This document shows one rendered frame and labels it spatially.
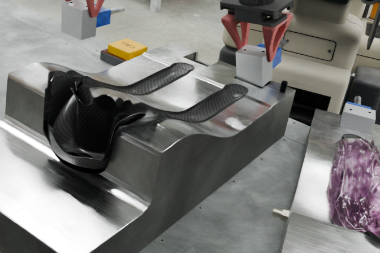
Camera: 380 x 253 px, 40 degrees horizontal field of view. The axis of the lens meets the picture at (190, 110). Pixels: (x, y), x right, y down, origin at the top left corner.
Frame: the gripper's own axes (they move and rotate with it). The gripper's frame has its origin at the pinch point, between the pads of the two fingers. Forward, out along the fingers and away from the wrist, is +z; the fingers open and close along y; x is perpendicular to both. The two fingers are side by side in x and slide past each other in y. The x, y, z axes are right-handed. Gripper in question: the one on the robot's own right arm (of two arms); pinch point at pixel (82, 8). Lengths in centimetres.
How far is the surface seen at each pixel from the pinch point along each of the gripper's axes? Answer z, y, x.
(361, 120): 7, 47, 15
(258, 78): 4.6, 30.9, 9.4
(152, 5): 95, -171, 246
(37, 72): 1.3, 12.8, -20.8
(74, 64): 15.2, -7.6, 5.8
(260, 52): 0.5, 29.8, 10.5
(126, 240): 10.9, 36.2, -28.2
